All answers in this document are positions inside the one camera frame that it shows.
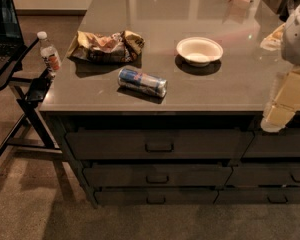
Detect black laptop stand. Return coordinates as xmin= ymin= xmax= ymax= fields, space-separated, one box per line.
xmin=0 ymin=33 xmax=58 ymax=157

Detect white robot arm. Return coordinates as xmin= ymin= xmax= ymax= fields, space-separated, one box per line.
xmin=261 ymin=4 xmax=300 ymax=133

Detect black laptop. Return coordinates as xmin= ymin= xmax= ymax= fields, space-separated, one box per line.
xmin=0 ymin=0 xmax=25 ymax=75

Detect crumpled chip bag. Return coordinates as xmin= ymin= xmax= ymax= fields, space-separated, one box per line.
xmin=67 ymin=30 xmax=145 ymax=64

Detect clear plastic water bottle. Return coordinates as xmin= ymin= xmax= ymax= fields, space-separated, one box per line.
xmin=37 ymin=31 xmax=61 ymax=78

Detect white paper bowl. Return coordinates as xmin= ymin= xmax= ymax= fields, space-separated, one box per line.
xmin=176 ymin=37 xmax=223 ymax=67

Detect blue silver energy drink can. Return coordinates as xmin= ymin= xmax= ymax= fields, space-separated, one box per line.
xmin=118 ymin=68 xmax=167 ymax=98

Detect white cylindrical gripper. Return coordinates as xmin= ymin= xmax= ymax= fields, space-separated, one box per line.
xmin=260 ymin=67 xmax=300 ymax=133

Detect grey drawer cabinet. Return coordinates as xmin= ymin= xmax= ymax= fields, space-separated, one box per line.
xmin=41 ymin=0 xmax=300 ymax=206

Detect dark drawer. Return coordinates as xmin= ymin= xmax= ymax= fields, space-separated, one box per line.
xmin=215 ymin=188 xmax=300 ymax=204
xmin=227 ymin=164 xmax=300 ymax=186
xmin=94 ymin=187 xmax=218 ymax=205
xmin=83 ymin=164 xmax=232 ymax=187
xmin=244 ymin=128 xmax=300 ymax=158
xmin=65 ymin=129 xmax=254 ymax=160

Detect dark glass vessel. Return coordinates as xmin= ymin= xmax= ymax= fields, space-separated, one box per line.
xmin=279 ymin=0 xmax=300 ymax=22

